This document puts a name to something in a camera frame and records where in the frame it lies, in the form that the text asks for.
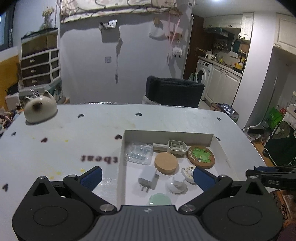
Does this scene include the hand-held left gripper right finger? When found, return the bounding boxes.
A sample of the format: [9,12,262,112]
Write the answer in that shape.
[179,167,269,213]

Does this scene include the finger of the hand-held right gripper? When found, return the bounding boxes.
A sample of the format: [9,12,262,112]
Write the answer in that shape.
[246,166,296,179]

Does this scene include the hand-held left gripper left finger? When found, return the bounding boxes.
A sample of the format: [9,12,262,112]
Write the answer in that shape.
[30,166,116,214]

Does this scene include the white round dial timer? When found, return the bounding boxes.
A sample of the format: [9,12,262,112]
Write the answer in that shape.
[181,166,197,184]

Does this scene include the frog print cork coaster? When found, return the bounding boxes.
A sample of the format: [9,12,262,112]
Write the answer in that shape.
[186,146,215,169]

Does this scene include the white shallow box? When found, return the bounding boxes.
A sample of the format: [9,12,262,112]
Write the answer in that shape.
[117,130,232,207]

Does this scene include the round cork lid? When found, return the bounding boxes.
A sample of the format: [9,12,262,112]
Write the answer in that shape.
[154,152,179,175]

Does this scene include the beige soap dish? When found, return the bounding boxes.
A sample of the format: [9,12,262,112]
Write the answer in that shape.
[153,140,188,158]

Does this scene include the pale green round disc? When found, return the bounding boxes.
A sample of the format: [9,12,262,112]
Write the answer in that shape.
[149,193,173,206]

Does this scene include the clear plastic case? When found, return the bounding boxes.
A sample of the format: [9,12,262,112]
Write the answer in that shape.
[125,142,153,165]

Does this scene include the white charger plug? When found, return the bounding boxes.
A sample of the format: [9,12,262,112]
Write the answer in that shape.
[138,166,160,193]

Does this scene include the white heart-print table cover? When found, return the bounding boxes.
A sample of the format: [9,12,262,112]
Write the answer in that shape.
[0,103,276,209]

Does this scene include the green plastic bag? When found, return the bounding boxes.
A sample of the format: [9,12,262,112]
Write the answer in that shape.
[264,107,284,129]

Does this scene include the dark printed cardboard box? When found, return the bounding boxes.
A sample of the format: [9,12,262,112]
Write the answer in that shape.
[210,103,239,122]

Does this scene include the cat-shaped ceramic jar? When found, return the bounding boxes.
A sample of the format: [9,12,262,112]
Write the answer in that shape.
[24,91,58,123]

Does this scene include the chair with dark cover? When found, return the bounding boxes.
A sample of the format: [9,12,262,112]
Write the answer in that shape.
[142,76,205,108]

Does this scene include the white kitchen base cabinets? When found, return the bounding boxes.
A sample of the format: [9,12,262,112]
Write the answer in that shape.
[206,62,243,109]

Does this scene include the white washing machine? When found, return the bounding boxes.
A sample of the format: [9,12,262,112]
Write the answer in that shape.
[195,59,213,101]

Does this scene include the white drawer unit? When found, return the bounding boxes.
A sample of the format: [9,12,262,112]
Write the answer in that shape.
[20,48,61,87]

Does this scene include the glass terrarium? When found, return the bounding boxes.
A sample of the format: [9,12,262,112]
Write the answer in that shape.
[21,28,59,57]

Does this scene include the white hanging pouch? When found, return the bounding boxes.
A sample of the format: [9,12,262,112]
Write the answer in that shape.
[149,24,167,40]

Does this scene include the white upper kitchen cabinets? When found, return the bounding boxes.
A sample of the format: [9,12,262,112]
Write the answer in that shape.
[203,13,254,41]

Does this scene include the dried flower bouquet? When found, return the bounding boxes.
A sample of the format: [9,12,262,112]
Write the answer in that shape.
[42,6,55,29]

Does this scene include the printed hanging cloth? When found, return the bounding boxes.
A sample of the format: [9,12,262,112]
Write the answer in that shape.
[60,0,178,23]

